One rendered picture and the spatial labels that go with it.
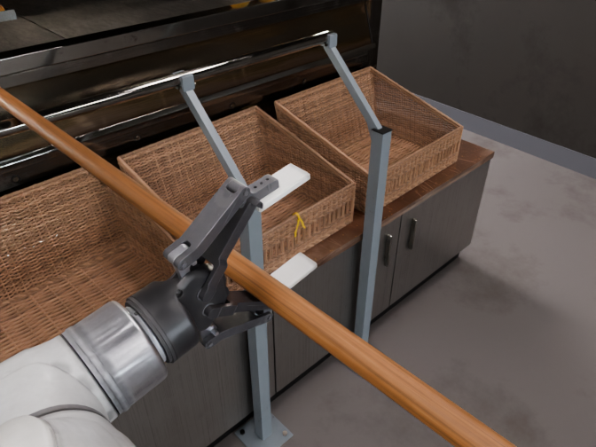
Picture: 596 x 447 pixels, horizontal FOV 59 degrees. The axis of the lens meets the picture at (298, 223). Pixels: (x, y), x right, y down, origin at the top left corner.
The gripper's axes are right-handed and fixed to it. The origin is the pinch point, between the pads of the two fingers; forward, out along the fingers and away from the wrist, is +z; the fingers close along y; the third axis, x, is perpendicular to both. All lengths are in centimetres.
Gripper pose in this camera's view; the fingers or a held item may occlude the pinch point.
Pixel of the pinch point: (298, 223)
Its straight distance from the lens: 59.2
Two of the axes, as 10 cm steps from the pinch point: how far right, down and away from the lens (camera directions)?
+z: 7.1, -5.2, 4.7
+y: 0.8, 7.3, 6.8
